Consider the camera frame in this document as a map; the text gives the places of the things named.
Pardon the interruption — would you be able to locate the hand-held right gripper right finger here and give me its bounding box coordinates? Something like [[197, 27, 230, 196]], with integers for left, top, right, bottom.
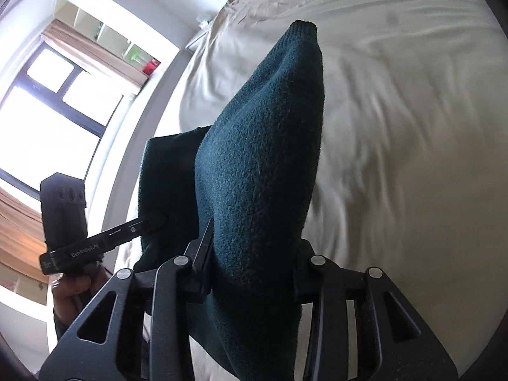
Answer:
[[293, 239, 462, 381]]

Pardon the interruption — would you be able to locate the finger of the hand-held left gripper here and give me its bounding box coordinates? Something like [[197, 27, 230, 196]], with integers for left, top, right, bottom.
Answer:
[[95, 210, 170, 253]]

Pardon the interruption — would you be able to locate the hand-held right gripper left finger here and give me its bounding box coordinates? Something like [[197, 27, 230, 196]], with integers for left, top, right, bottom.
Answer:
[[37, 217, 216, 381]]

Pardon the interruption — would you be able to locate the dark green knit sweater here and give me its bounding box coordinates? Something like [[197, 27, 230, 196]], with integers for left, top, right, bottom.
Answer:
[[133, 20, 327, 381]]

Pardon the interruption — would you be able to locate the person's left hand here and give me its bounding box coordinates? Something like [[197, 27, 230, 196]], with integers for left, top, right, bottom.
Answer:
[[50, 263, 112, 326]]

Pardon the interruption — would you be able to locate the brown curtain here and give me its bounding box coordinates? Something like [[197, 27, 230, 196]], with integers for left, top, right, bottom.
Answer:
[[0, 187, 52, 279]]

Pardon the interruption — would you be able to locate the window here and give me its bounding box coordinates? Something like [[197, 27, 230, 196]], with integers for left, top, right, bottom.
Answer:
[[0, 45, 124, 192]]

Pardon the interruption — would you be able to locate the beige window blind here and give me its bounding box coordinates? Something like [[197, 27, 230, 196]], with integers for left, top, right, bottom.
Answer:
[[40, 21, 144, 89]]

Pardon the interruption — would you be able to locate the beige bed sheet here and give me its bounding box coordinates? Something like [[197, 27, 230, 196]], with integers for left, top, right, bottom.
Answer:
[[115, 0, 508, 381]]

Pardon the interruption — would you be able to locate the white cubby shelf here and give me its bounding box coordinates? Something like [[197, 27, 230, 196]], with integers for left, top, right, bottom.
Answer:
[[53, 0, 180, 77]]

